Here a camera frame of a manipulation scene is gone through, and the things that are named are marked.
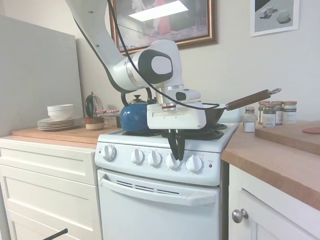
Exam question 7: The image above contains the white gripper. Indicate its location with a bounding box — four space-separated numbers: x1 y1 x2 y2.
146 101 208 161

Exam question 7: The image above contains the white burner knob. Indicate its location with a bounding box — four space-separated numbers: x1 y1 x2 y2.
147 150 163 168
185 154 204 174
165 152 182 172
130 148 146 166

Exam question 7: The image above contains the white electric stove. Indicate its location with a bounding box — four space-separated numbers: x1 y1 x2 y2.
94 121 241 240

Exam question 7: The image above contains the white oven temperature knob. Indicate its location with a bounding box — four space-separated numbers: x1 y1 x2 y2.
102 144 118 162

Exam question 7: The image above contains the glass jar red checked lid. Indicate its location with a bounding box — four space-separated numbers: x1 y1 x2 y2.
101 109 121 127

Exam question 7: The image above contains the glass salt shaker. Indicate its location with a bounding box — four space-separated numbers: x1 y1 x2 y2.
242 106 257 133

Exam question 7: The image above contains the white oven door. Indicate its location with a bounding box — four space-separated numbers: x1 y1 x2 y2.
96 167 221 240

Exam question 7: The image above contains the brown and cream bowl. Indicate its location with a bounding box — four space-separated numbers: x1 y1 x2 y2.
84 117 105 131

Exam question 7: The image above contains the glass spice jar brown lid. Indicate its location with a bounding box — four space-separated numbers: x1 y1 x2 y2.
282 100 298 125
271 100 284 126
258 100 271 125
262 103 277 128

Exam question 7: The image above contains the round black rimmed object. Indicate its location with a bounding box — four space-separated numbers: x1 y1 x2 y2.
84 91 104 119

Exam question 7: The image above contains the silver cabinet knob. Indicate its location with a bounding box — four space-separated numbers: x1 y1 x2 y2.
231 208 250 224

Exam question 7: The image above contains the wooden cutting board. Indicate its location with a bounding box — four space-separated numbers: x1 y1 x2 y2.
254 122 320 156

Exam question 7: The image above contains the white plate coloured rim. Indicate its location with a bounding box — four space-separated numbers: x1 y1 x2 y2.
37 117 83 124
37 125 83 132
37 120 83 126
37 123 83 129

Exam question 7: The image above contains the white bowl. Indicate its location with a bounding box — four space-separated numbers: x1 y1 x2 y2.
48 113 73 121
47 104 75 116

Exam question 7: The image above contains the white door cabinet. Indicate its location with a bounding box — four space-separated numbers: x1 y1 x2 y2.
221 162 320 240

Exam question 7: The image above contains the white drawer cabinet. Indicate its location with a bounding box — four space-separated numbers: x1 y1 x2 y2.
0 138 103 240

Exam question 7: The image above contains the large white panel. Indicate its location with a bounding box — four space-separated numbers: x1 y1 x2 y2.
0 14 85 139

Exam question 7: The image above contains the poster with black triangle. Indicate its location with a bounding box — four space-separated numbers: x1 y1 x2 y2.
249 0 300 38

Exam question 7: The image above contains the blue kettle black handle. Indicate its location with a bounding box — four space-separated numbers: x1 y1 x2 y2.
119 87 157 133

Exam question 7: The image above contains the white oven door handle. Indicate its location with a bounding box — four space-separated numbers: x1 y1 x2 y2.
99 174 217 207

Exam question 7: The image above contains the black wok wooden handle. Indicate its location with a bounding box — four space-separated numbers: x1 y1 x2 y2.
201 87 282 126

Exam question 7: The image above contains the painting in bronze frame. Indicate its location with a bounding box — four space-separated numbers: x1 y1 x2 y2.
109 0 218 56

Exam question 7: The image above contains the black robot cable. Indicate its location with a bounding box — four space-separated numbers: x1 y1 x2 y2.
65 0 221 111

